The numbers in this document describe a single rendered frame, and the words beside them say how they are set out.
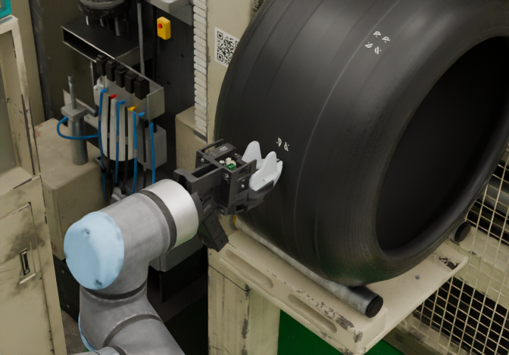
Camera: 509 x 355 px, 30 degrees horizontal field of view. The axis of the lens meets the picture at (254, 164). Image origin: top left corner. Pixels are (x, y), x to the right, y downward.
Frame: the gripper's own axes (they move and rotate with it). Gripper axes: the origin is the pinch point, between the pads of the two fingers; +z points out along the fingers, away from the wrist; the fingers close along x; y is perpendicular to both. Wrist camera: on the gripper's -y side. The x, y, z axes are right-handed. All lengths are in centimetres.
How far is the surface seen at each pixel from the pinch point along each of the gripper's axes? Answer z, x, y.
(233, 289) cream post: 29, 29, -62
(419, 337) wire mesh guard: 72, 3, -86
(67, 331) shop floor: 29, 91, -122
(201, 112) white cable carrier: 25, 40, -19
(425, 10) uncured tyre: 19.9, -8.4, 24.4
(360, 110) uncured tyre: 6.6, -9.2, 12.4
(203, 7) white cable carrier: 22.5, 39.5, 5.3
